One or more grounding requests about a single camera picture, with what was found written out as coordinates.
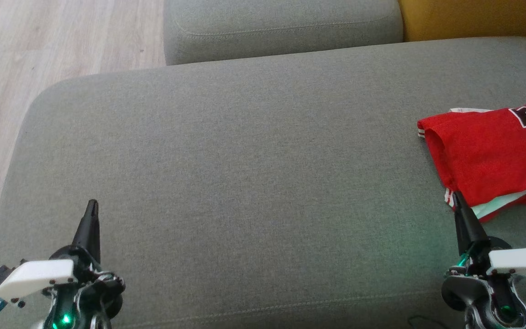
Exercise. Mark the red white basketball jersey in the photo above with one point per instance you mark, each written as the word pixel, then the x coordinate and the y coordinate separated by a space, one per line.
pixel 486 151

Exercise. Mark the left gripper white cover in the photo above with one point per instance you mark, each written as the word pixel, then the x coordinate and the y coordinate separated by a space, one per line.
pixel 34 276

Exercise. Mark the large grey sofa seat cushion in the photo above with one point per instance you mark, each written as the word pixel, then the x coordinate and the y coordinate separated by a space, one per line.
pixel 244 183

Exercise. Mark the large yellow sofa back cushion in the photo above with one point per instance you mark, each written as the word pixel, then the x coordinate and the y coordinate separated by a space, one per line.
pixel 473 18

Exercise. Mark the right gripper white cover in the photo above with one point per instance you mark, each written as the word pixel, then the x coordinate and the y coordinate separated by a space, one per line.
pixel 523 265

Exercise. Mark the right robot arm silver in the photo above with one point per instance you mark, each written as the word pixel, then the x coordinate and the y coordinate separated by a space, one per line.
pixel 457 292

